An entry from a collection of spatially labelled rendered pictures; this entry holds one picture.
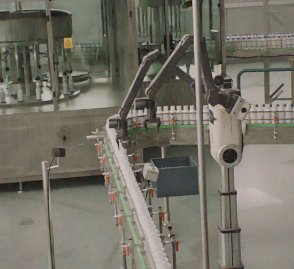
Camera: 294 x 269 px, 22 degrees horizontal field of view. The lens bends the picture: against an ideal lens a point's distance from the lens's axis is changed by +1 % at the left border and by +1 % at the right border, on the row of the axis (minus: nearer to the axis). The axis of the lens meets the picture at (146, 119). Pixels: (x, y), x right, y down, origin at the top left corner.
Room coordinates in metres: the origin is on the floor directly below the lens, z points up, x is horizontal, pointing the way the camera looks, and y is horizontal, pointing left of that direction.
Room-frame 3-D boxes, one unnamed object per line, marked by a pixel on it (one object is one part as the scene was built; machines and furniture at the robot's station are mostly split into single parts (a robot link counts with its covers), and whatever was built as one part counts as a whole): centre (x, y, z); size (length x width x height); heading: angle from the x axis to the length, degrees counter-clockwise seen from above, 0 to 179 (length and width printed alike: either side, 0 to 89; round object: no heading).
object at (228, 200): (4.66, -0.50, 0.74); 0.11 x 0.11 x 0.40; 7
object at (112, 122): (4.83, 0.20, 1.41); 0.12 x 0.09 x 0.12; 95
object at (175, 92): (10.99, -0.25, 1.15); 1.63 x 1.62 x 2.30; 7
